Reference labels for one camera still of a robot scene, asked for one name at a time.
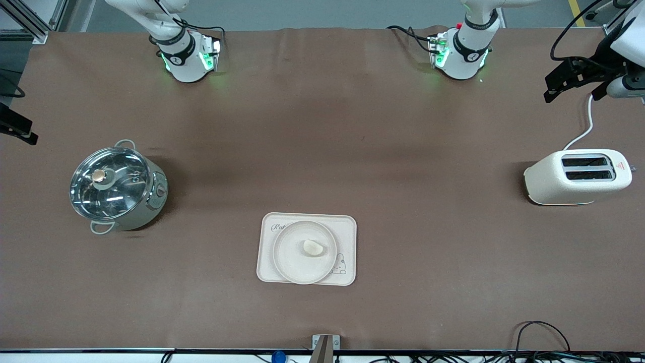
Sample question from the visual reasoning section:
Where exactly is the round beige plate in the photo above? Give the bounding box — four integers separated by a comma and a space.
273, 220, 338, 285

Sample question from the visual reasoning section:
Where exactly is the cream two-slot toaster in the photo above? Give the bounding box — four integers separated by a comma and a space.
524, 149, 636, 206

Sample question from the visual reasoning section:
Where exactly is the glass pot lid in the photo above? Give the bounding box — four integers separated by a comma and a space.
70, 147, 151, 221

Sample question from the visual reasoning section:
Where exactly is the black looped floor cable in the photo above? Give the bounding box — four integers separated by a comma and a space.
513, 321, 573, 363

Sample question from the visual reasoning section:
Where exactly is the grey metal camera bracket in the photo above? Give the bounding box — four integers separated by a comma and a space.
308, 334, 341, 363

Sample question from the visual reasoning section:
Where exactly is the black left arm base cable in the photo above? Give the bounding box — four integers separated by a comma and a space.
386, 25, 440, 54

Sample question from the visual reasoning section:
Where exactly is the aluminium frame profile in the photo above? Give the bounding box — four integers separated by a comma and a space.
0, 0, 70, 45

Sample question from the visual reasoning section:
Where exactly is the brown table cloth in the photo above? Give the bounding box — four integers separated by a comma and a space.
0, 26, 645, 352

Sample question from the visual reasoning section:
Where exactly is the white toaster power cable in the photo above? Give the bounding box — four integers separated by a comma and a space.
562, 93, 595, 151

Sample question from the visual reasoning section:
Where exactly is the beige rabbit print tray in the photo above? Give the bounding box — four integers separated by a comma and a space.
256, 212, 357, 287

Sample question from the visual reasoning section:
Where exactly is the black right arm base cable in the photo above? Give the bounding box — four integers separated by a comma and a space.
146, 0, 226, 51

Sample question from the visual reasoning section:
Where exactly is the black arm base cable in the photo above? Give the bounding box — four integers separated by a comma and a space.
146, 0, 226, 51
386, 25, 440, 54

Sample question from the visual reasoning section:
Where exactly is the pale green electric pot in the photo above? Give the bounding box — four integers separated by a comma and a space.
69, 139, 169, 235

